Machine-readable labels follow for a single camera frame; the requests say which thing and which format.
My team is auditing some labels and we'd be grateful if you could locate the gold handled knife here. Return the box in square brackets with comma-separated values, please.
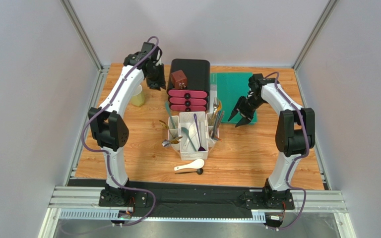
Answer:
[211, 99, 222, 125]

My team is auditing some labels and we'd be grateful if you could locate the large silver fork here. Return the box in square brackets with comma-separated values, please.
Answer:
[210, 97, 220, 125]

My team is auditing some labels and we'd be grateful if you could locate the teal plastic knife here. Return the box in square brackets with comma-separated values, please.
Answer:
[165, 101, 176, 129]

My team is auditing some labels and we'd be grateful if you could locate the black and pink drawer box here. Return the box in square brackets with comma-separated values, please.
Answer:
[167, 59, 210, 112]

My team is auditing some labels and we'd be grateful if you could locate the white perforated utensil caddy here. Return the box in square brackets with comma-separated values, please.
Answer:
[167, 112, 218, 161]

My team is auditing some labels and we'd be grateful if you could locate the purple metal spoon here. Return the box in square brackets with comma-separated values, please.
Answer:
[193, 113, 206, 152]

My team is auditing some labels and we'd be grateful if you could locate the teal plastic spoon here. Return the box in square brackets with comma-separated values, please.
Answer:
[181, 126, 198, 152]

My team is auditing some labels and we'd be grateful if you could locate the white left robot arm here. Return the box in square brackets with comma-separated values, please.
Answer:
[87, 41, 166, 202]

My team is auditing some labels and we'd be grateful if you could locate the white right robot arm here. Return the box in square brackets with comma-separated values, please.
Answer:
[230, 72, 315, 208]

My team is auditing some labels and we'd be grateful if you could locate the teal cutting mat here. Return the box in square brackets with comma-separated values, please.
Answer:
[208, 72, 253, 124]

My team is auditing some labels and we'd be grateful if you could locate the brown relay block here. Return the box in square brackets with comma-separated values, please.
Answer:
[170, 70, 188, 90]

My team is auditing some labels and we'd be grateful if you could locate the yellow-green mug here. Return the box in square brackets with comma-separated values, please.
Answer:
[130, 84, 145, 107]

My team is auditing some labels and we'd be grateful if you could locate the gold spoon in caddy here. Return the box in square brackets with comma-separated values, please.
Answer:
[159, 120, 170, 130]

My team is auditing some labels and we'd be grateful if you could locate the black small spoon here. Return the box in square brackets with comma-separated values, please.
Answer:
[176, 168, 203, 175]

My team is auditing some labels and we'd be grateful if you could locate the silver spoon in caddy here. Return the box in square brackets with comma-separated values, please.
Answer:
[162, 139, 171, 148]

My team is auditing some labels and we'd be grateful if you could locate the black mounting rail base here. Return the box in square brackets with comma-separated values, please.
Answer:
[98, 181, 295, 218]

